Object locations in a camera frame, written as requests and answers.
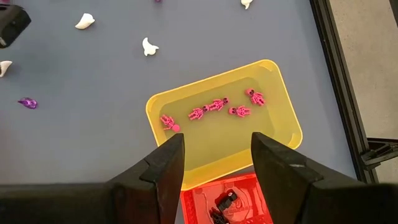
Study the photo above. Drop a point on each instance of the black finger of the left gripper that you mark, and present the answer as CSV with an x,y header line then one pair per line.
x,y
12,26

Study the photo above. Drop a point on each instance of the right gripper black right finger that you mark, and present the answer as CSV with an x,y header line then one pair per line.
x,y
326,205

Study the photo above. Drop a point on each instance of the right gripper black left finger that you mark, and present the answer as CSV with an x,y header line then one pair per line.
x,y
93,205

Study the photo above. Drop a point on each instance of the white ghost figure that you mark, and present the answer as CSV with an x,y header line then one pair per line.
x,y
4,67
247,3
85,21
149,46

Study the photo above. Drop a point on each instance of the blue-grey table mat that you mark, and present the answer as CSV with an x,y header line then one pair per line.
x,y
93,140

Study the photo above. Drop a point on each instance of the red slotted plastic basket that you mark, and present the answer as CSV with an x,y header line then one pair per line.
x,y
217,183

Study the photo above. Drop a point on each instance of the translucent yellow plastic tray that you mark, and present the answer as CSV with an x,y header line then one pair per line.
x,y
217,146

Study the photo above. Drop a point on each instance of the black frame corner bracket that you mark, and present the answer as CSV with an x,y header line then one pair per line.
x,y
377,152

